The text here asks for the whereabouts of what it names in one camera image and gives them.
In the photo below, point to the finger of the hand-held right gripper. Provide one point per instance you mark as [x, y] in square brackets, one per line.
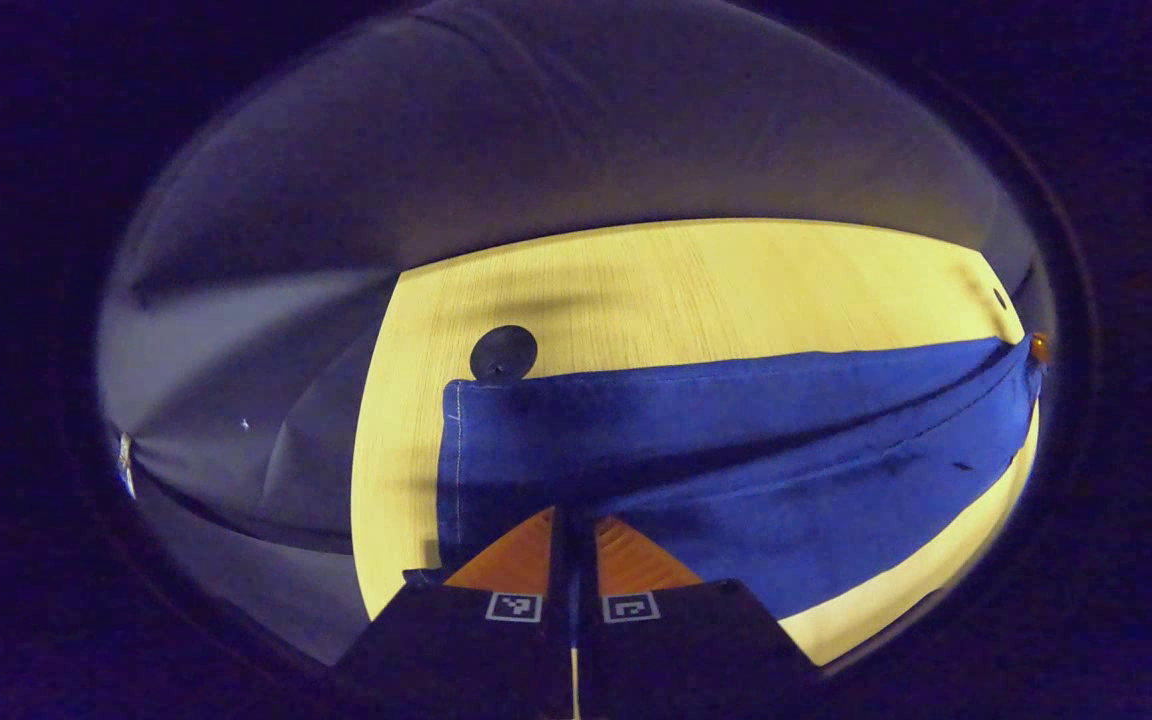
[1039, 347]

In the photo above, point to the blue denim jeans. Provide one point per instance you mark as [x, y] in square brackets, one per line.
[736, 450]

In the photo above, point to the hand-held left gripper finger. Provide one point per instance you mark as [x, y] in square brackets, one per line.
[561, 570]
[586, 570]

